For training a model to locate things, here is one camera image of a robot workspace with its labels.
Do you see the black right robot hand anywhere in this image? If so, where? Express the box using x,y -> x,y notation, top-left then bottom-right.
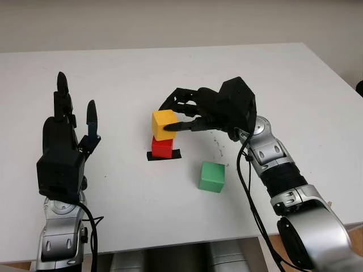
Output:
158,87 -> 242,141

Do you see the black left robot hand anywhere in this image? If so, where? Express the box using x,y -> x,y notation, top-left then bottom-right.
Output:
42,71 -> 102,163

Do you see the yellow cube block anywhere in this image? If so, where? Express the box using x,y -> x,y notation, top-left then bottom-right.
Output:
151,109 -> 179,142

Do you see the red cube block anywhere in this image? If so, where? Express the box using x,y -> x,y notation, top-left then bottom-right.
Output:
151,135 -> 174,159

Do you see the green cube block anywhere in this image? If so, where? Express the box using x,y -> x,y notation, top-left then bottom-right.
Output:
197,161 -> 226,194

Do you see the black tape patch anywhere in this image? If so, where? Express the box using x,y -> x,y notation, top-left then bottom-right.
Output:
146,148 -> 182,163

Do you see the silver right robot thigh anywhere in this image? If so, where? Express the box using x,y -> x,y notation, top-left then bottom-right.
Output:
207,240 -> 251,272

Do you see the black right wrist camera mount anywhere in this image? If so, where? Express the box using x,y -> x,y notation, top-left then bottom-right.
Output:
216,76 -> 258,134

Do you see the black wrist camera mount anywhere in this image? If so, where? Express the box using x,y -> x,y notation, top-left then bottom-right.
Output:
216,76 -> 258,134
36,148 -> 87,201

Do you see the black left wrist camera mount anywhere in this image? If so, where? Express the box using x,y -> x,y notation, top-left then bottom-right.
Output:
36,148 -> 87,201

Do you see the white table frame leg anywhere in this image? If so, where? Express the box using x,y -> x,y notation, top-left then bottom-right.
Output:
256,234 -> 273,272

